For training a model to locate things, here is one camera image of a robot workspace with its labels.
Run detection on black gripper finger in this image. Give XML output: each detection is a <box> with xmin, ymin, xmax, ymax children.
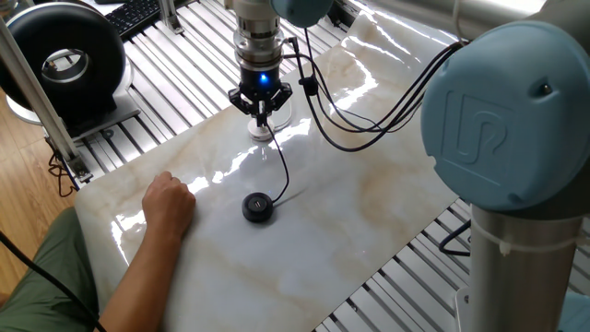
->
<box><xmin>228</xmin><ymin>85</ymin><xmax>264</xmax><ymax>127</ymax></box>
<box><xmin>262</xmin><ymin>80</ymin><xmax>294</xmax><ymax>127</ymax></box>

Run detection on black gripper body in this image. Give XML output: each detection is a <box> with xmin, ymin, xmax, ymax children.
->
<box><xmin>239</xmin><ymin>62</ymin><xmax>283</xmax><ymax>101</ymax></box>

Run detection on black round USB hub with cable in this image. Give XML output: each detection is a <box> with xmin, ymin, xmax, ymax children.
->
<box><xmin>242</xmin><ymin>114</ymin><xmax>290</xmax><ymax>223</ymax></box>

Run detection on person forearm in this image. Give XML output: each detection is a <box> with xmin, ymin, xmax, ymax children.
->
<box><xmin>94</xmin><ymin>228</ymin><xmax>185</xmax><ymax>332</ymax></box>

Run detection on person hand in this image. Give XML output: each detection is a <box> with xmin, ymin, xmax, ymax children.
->
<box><xmin>141</xmin><ymin>171</ymin><xmax>197</xmax><ymax>241</ymax></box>

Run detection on marble pattern table mat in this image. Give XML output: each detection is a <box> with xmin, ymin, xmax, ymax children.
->
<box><xmin>73</xmin><ymin>0</ymin><xmax>465</xmax><ymax>332</ymax></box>

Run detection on black keyboard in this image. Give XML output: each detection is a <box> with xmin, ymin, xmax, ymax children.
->
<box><xmin>104</xmin><ymin>0</ymin><xmax>162</xmax><ymax>41</ymax></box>

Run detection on green trousers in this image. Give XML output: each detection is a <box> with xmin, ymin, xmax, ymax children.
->
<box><xmin>0</xmin><ymin>207</ymin><xmax>100</xmax><ymax>332</ymax></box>

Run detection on white round docking station with cable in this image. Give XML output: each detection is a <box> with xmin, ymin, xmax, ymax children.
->
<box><xmin>246</xmin><ymin>99</ymin><xmax>293</xmax><ymax>143</ymax></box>

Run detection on aluminium frame post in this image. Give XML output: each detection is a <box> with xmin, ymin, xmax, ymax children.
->
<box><xmin>158</xmin><ymin>0</ymin><xmax>185</xmax><ymax>36</ymax></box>
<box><xmin>0</xmin><ymin>18</ymin><xmax>94</xmax><ymax>184</ymax></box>

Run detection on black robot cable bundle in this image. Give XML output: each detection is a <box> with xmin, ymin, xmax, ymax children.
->
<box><xmin>283</xmin><ymin>35</ymin><xmax>466</xmax><ymax>153</ymax></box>

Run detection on dark thin wires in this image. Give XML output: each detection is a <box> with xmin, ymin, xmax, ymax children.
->
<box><xmin>47</xmin><ymin>150</ymin><xmax>78</xmax><ymax>198</ymax></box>

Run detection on black ring-shaped fan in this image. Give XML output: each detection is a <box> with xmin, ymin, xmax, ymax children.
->
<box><xmin>0</xmin><ymin>1</ymin><xmax>142</xmax><ymax>139</ymax></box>

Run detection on thick black cable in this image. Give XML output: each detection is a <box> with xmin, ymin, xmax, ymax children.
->
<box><xmin>0</xmin><ymin>230</ymin><xmax>106</xmax><ymax>332</ymax></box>

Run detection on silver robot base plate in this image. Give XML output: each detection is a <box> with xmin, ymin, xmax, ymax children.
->
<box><xmin>454</xmin><ymin>288</ymin><xmax>471</xmax><ymax>332</ymax></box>

